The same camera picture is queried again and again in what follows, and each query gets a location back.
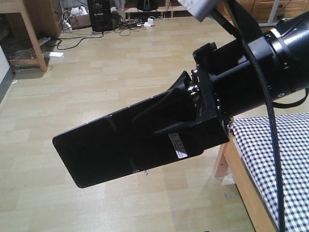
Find checkered quilt on bed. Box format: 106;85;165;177
232;112;309;232

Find wooden desk leg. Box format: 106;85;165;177
9;0;47;72

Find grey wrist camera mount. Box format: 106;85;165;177
178;0;219;22

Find wooden bed frame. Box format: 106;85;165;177
213;133;278;232

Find black smartphone with sticker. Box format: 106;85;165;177
52;93;202;188

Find black computer tower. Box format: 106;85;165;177
87;0;112;32

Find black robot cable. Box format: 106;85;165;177
224;0;287;232

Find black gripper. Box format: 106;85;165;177
132;36;285;150

